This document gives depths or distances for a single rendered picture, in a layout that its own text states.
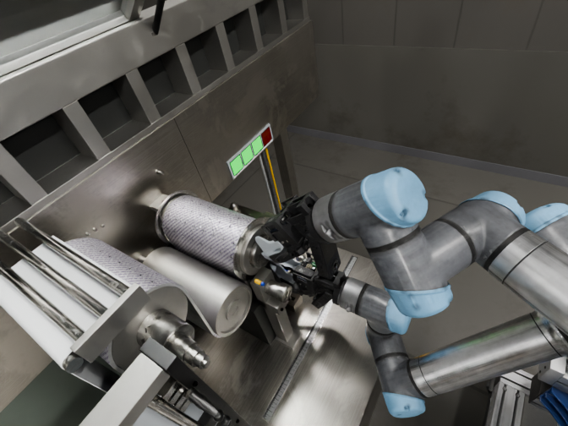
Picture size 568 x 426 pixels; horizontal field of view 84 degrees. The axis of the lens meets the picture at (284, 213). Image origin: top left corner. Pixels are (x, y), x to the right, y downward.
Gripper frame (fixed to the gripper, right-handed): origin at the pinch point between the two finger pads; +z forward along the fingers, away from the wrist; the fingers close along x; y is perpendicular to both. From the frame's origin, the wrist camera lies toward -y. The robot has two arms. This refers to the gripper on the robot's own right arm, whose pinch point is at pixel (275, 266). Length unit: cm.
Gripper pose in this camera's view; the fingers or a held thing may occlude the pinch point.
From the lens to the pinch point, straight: 87.0
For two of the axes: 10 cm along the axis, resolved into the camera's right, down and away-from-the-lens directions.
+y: -1.7, -7.0, -7.0
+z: -8.3, -2.7, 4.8
